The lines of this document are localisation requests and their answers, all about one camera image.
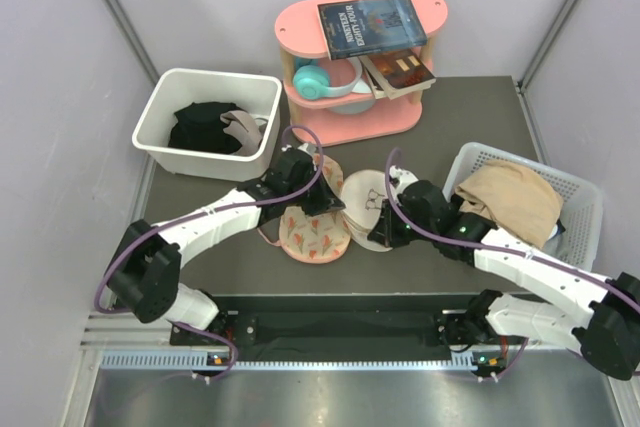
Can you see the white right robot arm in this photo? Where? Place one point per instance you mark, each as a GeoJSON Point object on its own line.
{"type": "Point", "coordinates": [592, 315]}

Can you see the white plastic bin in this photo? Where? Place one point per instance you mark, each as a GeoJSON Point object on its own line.
{"type": "Point", "coordinates": [177, 88]}

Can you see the white plastic basket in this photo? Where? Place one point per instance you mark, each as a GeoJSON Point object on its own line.
{"type": "Point", "coordinates": [582, 211]}

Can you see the beige bra in bin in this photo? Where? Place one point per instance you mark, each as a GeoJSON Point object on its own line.
{"type": "Point", "coordinates": [246, 129]}

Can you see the dark orange book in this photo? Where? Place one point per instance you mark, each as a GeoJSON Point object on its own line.
{"type": "Point", "coordinates": [398, 73]}

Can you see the floral mesh laundry bag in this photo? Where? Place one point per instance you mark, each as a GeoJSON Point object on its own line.
{"type": "Point", "coordinates": [314, 240]}

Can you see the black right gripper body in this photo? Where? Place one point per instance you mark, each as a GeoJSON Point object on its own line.
{"type": "Point", "coordinates": [397, 231]}

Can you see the teal headphones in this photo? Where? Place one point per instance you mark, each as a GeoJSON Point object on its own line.
{"type": "Point", "coordinates": [312, 82]}

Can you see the beige cloth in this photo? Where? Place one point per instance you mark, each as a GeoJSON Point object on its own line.
{"type": "Point", "coordinates": [515, 198]}

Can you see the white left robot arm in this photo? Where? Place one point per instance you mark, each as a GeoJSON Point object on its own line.
{"type": "Point", "coordinates": [144, 274]}

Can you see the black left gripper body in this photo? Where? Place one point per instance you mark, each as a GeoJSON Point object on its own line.
{"type": "Point", "coordinates": [314, 201]}

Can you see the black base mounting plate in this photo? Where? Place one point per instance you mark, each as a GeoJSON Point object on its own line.
{"type": "Point", "coordinates": [278, 329]}

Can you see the white mesh laundry bag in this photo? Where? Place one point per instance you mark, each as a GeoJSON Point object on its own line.
{"type": "Point", "coordinates": [363, 193]}

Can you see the black garment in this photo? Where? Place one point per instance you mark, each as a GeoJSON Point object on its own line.
{"type": "Point", "coordinates": [198, 128]}

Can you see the pink wooden shelf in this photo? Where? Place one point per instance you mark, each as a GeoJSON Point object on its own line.
{"type": "Point", "coordinates": [350, 66]}

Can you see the grey cloth in basket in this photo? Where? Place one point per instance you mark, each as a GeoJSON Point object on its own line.
{"type": "Point", "coordinates": [557, 245]}

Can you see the grey bowl on shelf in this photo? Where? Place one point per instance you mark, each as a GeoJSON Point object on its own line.
{"type": "Point", "coordinates": [354, 108]}

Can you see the blue Nineteen Eighty-Four book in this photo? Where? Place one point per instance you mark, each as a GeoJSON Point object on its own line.
{"type": "Point", "coordinates": [363, 27]}

